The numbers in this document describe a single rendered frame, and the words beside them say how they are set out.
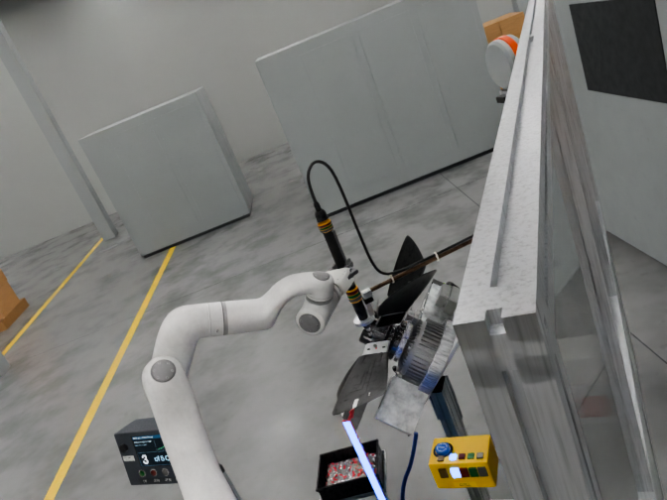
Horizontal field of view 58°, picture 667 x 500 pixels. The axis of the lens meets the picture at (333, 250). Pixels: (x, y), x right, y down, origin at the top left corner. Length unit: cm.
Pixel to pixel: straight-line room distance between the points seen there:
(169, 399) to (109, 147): 781
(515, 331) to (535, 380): 3
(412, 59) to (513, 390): 703
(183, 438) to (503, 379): 123
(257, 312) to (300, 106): 572
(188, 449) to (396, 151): 621
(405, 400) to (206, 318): 78
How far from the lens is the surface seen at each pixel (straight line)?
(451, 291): 228
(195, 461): 149
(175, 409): 149
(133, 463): 220
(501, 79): 199
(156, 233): 933
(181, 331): 157
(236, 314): 159
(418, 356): 200
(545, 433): 34
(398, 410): 204
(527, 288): 31
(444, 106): 746
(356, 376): 194
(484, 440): 171
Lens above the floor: 220
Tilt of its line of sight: 20 degrees down
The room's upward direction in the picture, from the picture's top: 23 degrees counter-clockwise
